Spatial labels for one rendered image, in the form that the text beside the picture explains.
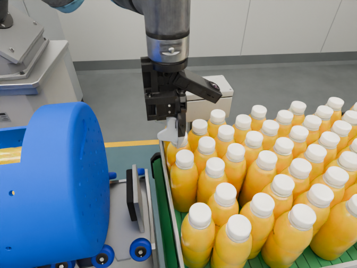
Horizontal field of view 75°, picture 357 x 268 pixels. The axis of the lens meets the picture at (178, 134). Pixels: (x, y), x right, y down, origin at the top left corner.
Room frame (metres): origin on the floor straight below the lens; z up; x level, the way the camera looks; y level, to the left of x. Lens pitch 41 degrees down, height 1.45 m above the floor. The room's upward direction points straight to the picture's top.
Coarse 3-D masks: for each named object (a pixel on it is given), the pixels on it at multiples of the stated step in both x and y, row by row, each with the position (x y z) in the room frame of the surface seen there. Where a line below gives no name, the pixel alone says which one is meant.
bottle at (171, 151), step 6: (168, 144) 0.42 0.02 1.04; (174, 144) 0.40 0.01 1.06; (186, 144) 0.41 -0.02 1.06; (168, 150) 0.40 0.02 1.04; (174, 150) 0.39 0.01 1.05; (168, 156) 0.40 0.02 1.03; (174, 156) 0.39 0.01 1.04; (168, 162) 0.40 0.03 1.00; (168, 168) 0.40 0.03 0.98; (168, 174) 0.40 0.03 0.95
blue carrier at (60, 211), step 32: (0, 128) 0.39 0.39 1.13; (32, 128) 0.26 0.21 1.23; (64, 128) 0.26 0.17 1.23; (96, 128) 0.39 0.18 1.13; (32, 160) 0.21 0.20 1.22; (64, 160) 0.21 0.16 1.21; (96, 160) 0.32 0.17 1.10; (0, 192) 0.18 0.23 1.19; (32, 192) 0.18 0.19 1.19; (64, 192) 0.18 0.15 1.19; (96, 192) 0.26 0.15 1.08; (0, 224) 0.15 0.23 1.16; (32, 224) 0.15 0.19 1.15; (64, 224) 0.16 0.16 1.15; (96, 224) 0.20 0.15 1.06; (0, 256) 0.13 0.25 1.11; (32, 256) 0.13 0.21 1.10; (64, 256) 0.14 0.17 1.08
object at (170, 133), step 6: (168, 120) 0.38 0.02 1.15; (174, 120) 0.38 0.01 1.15; (168, 126) 0.38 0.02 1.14; (174, 126) 0.38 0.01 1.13; (162, 132) 0.38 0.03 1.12; (168, 132) 0.38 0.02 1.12; (174, 132) 0.38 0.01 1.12; (162, 138) 0.38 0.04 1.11; (168, 138) 0.38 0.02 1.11; (174, 138) 0.38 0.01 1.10; (180, 138) 0.37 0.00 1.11; (180, 144) 0.38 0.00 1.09
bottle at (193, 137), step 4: (192, 132) 0.45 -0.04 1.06; (204, 132) 0.45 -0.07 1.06; (208, 132) 0.46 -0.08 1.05; (188, 136) 0.46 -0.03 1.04; (192, 136) 0.45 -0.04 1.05; (196, 136) 0.44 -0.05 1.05; (200, 136) 0.44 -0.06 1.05; (204, 136) 0.44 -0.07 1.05; (208, 136) 0.45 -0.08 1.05; (188, 140) 0.45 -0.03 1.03; (192, 140) 0.44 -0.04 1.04; (196, 140) 0.44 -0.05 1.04; (192, 144) 0.43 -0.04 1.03; (196, 144) 0.43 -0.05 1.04; (192, 148) 0.43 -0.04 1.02; (192, 152) 0.43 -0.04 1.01
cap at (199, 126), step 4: (196, 120) 0.47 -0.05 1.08; (200, 120) 0.47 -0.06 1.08; (204, 120) 0.47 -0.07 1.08; (192, 124) 0.46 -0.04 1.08; (196, 124) 0.46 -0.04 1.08; (200, 124) 0.46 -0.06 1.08; (204, 124) 0.46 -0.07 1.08; (192, 128) 0.45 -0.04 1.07; (196, 128) 0.44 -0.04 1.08; (200, 128) 0.44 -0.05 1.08; (204, 128) 0.44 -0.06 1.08; (196, 132) 0.44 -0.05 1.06; (200, 132) 0.44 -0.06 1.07
